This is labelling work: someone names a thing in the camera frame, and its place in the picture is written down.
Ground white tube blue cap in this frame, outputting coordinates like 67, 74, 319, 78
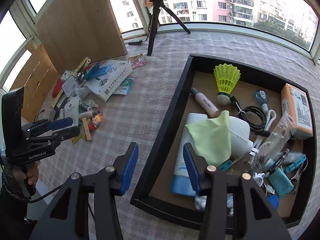
171, 112, 209, 197

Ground clear plastic bag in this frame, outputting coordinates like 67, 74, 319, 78
257, 115, 297, 165

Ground person's left hand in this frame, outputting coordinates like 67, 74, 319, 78
12, 162, 40, 193

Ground metal clips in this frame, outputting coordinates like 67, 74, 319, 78
290, 162, 308, 193

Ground wooden clothespin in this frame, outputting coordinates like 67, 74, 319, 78
82, 117, 92, 141

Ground small white bottle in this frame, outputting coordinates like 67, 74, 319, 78
190, 87, 219, 117

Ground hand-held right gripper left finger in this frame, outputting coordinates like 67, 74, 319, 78
29, 142, 139, 240

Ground blue white handheld device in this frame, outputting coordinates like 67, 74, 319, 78
255, 89, 269, 113

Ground white printed cardboard box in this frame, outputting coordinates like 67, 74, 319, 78
86, 60, 133, 102

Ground pale green cloth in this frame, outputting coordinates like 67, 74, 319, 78
184, 110, 232, 168

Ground plain wooden board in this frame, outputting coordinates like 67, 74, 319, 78
35, 0, 128, 75

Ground orange tissue pack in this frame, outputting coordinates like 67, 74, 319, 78
280, 83, 313, 140

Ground white ring light on tripod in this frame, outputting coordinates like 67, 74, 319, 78
0, 0, 320, 63

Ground teal plastic clip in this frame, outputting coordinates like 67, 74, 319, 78
285, 155, 307, 173

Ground black pen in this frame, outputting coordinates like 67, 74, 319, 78
265, 149, 290, 177

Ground slatted pine wood panel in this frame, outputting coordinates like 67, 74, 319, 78
10, 44, 59, 123

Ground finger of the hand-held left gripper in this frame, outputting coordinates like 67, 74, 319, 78
21, 117, 73, 137
25, 126, 80, 147

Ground white plug-in device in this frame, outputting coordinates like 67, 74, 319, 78
229, 116, 254, 160

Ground red cloth pouch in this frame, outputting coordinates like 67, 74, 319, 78
52, 78, 63, 98

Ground yellow stick packet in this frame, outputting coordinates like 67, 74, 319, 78
72, 57, 92, 74

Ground red white creamer sachet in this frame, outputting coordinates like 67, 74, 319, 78
128, 54, 146, 69

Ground white pouch green emblem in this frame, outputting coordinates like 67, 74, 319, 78
64, 97, 80, 127

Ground teal tube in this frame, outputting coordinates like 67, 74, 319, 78
265, 159, 294, 198

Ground black cable coil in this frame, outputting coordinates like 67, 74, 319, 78
236, 105, 272, 137

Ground white USB cable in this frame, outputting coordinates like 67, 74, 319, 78
252, 172, 275, 195

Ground teal clothespin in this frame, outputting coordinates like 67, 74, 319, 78
217, 160, 233, 172

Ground cartoon figure toy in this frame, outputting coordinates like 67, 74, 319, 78
89, 112, 103, 130

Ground black shallow tray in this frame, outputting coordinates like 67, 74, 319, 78
130, 54, 318, 228

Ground patterned white tissue pack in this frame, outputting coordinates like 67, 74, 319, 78
61, 70, 75, 82

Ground black tripod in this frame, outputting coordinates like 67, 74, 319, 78
142, 0, 192, 56

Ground small beige bottle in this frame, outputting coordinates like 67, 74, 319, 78
79, 110, 99, 119

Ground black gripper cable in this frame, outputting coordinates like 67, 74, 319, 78
25, 184, 65, 203

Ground yellow plastic shuttlecock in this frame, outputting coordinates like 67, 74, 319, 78
213, 64, 241, 105

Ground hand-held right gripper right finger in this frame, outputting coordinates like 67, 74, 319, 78
183, 142, 292, 240

